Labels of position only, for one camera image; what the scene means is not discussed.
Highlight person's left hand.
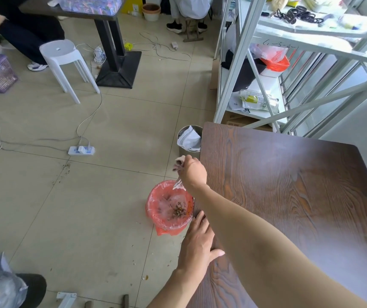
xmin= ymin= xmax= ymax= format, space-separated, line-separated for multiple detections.
xmin=176 ymin=211 xmax=226 ymax=273

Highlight person's right hand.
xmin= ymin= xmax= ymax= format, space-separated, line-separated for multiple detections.
xmin=174 ymin=155 xmax=208 ymax=192

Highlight clear plastic bag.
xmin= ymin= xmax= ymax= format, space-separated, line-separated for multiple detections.
xmin=172 ymin=157 xmax=187 ymax=191

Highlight person's left forearm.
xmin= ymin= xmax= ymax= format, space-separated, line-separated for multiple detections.
xmin=147 ymin=268 xmax=208 ymax=308

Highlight round metal bin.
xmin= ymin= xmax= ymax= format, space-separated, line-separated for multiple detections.
xmin=177 ymin=125 xmax=203 ymax=161

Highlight white crumpled bag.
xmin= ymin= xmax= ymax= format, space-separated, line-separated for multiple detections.
xmin=177 ymin=126 xmax=202 ymax=153

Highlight brown food scraps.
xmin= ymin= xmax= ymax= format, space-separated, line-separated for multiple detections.
xmin=167 ymin=197 xmax=190 ymax=221

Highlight trash bin with red liner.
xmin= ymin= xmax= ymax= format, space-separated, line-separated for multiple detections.
xmin=145 ymin=180 xmax=196 ymax=237

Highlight brown cardboard box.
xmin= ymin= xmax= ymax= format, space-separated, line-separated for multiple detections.
xmin=221 ymin=110 xmax=274 ymax=132

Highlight white power strip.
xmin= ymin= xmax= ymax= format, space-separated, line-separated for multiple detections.
xmin=68 ymin=145 xmax=96 ymax=156

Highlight black bag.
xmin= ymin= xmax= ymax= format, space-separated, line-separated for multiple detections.
xmin=221 ymin=49 xmax=267 ymax=93

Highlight small wooden stool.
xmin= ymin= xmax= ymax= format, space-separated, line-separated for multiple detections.
xmin=182 ymin=17 xmax=204 ymax=43

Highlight red plastic bag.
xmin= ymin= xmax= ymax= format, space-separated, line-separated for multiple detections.
xmin=250 ymin=43 xmax=291 ymax=73

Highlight white flower pot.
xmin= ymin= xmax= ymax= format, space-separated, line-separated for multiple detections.
xmin=142 ymin=3 xmax=161 ymax=22

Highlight white plastic stool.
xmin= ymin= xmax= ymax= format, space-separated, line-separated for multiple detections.
xmin=39 ymin=40 xmax=101 ymax=104

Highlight yellow box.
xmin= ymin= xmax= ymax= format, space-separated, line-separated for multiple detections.
xmin=121 ymin=0 xmax=144 ymax=17

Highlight white metal shelf rack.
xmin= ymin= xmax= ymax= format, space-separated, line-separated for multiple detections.
xmin=213 ymin=0 xmax=367 ymax=138

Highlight clear box of colourful items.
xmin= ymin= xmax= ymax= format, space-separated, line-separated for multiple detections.
xmin=56 ymin=0 xmax=127 ymax=16

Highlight black round bin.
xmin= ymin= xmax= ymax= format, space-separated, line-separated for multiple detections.
xmin=13 ymin=273 xmax=47 ymax=308

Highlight clear packet of yellow items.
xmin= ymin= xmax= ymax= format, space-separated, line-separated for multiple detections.
xmin=337 ymin=13 xmax=367 ymax=31

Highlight white power cable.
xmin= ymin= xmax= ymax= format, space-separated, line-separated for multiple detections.
xmin=75 ymin=44 xmax=107 ymax=148

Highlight tangled white cables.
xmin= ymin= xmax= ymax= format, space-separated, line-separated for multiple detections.
xmin=132 ymin=31 xmax=192 ymax=62

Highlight black pedestal table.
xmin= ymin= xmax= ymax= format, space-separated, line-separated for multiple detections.
xmin=18 ymin=0 xmax=142 ymax=89

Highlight grey floor cable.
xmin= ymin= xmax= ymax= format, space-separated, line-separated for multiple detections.
xmin=0 ymin=125 xmax=82 ymax=157

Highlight white metal bracket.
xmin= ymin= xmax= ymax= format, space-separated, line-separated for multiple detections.
xmin=56 ymin=292 xmax=78 ymax=308

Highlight pile of black hair ties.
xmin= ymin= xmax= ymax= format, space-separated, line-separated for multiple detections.
xmin=273 ymin=6 xmax=324 ymax=25

